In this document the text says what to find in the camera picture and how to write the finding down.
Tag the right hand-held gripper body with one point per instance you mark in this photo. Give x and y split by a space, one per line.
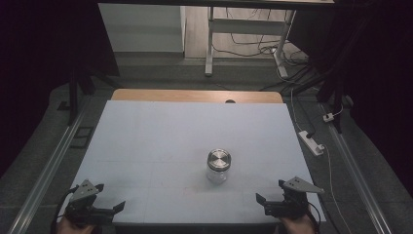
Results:
290 203

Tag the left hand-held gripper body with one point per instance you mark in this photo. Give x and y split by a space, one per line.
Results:
85 204

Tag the clear glass jar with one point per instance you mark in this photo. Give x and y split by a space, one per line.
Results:
217 175

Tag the person's right hand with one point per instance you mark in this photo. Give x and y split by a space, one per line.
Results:
298 225

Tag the person's left hand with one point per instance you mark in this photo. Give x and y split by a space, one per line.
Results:
73 228

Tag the white power strip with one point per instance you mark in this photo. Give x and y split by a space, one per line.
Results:
311 143

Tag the small white adapter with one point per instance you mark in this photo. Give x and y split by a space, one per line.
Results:
328 117

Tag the black metal stand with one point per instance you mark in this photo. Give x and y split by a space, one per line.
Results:
73 97
336 94

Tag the white table cover sheet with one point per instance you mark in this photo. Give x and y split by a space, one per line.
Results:
181 136

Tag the wooden table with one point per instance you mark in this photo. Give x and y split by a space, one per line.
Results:
168 95

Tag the dark curtain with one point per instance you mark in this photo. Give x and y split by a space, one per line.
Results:
42 65
376 71

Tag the white cabinet panel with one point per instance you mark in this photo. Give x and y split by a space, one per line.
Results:
142 27

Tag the metal floor rail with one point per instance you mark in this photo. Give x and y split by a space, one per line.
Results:
48 172
357 172

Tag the black floor frame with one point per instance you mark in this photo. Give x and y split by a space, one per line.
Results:
82 136

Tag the white desk frame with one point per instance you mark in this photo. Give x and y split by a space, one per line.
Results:
246 26

